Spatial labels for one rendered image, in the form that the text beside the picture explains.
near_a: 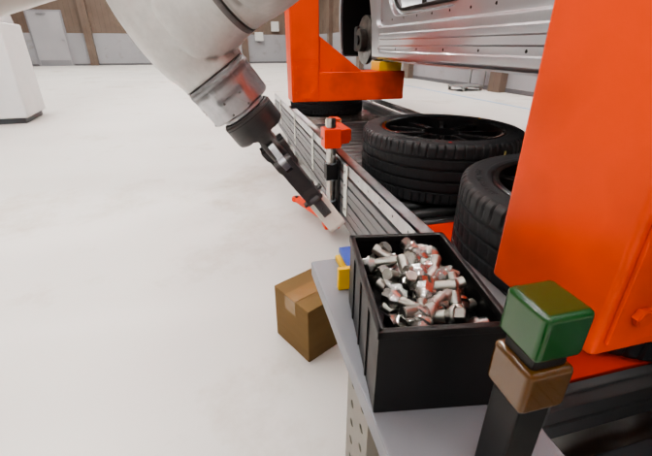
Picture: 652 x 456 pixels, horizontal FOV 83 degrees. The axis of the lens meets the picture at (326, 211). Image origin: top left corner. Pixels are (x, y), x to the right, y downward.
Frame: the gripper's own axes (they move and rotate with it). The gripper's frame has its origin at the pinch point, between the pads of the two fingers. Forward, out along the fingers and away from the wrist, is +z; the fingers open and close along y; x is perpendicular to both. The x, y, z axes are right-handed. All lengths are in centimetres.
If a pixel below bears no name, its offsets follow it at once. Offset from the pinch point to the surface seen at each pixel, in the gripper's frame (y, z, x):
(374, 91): -161, 40, 58
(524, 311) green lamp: 37.0, -3.9, 8.5
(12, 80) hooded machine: -441, -133, -204
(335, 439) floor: 0, 48, -31
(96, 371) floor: -34, 14, -79
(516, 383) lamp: 38.0, 0.7, 5.2
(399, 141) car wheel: -70, 32, 33
